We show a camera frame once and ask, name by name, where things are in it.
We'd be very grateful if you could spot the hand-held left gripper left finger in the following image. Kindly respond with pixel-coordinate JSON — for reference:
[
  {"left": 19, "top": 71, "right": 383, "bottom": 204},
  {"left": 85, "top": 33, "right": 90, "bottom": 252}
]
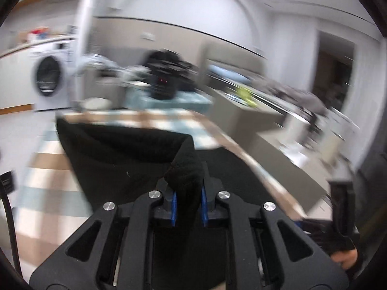
[{"left": 30, "top": 178, "right": 177, "bottom": 290}]

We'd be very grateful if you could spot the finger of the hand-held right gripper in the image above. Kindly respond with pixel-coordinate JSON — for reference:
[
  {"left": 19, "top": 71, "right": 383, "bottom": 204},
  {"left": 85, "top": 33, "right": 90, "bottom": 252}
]
[{"left": 295, "top": 219, "right": 332, "bottom": 239}]

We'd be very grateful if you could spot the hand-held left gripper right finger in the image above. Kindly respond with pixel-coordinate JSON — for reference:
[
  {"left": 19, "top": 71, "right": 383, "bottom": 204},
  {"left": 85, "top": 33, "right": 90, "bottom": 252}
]
[{"left": 200, "top": 170, "right": 348, "bottom": 290}]

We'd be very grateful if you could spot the black knit sweater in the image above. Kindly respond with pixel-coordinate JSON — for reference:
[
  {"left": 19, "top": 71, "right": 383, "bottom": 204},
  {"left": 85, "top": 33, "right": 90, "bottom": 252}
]
[{"left": 56, "top": 118, "right": 274, "bottom": 290}]

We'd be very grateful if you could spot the person's right hand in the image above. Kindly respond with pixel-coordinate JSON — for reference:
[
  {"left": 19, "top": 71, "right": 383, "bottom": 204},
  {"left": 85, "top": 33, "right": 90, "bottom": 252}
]
[{"left": 331, "top": 247, "right": 359, "bottom": 270}]

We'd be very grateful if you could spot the person's dark clothing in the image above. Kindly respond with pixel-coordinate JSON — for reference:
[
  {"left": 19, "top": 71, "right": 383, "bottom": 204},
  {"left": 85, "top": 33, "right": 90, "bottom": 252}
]
[{"left": 353, "top": 151, "right": 387, "bottom": 278}]

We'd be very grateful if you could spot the beige cabinet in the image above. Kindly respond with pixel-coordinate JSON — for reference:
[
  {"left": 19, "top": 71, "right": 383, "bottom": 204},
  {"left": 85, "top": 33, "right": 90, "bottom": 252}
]
[{"left": 212, "top": 89, "right": 288, "bottom": 149}]

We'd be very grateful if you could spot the small table with blue cloth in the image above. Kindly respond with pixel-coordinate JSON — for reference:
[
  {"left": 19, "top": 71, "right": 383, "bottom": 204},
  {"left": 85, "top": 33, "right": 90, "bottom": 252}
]
[{"left": 125, "top": 92, "right": 214, "bottom": 113}]

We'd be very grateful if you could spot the green plush toy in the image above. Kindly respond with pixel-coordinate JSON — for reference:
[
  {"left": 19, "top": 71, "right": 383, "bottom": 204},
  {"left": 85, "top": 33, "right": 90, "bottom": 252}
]
[{"left": 236, "top": 86, "right": 258, "bottom": 107}]

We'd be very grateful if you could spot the checkered tablecloth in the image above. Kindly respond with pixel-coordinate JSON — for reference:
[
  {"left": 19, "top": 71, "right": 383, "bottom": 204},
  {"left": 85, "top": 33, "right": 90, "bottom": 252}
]
[{"left": 12, "top": 109, "right": 306, "bottom": 278}]

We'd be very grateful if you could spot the black pressure cooker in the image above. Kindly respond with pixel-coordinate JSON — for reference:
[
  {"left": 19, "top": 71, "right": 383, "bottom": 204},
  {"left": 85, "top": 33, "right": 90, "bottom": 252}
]
[{"left": 148, "top": 63, "right": 179, "bottom": 100}]

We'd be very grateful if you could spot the round white stool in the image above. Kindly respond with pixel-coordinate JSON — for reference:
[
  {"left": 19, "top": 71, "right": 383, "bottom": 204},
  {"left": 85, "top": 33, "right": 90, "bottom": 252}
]
[{"left": 83, "top": 97, "right": 108, "bottom": 111}]

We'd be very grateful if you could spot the blue bed pillow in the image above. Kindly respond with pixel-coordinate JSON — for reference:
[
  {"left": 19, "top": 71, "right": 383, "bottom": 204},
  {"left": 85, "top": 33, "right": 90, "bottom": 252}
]
[{"left": 208, "top": 65, "right": 252, "bottom": 83}]

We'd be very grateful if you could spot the black jacket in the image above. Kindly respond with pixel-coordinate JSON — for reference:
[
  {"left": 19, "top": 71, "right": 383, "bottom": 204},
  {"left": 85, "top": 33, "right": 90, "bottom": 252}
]
[{"left": 145, "top": 50, "right": 200, "bottom": 92}]

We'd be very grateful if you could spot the white washing machine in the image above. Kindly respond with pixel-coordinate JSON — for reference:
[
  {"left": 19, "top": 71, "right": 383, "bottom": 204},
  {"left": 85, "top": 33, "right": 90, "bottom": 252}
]
[{"left": 29, "top": 41, "right": 77, "bottom": 112}]

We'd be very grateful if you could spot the black cable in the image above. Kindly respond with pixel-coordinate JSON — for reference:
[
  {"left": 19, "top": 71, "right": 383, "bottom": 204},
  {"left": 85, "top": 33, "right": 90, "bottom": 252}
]
[{"left": 0, "top": 172, "right": 22, "bottom": 273}]

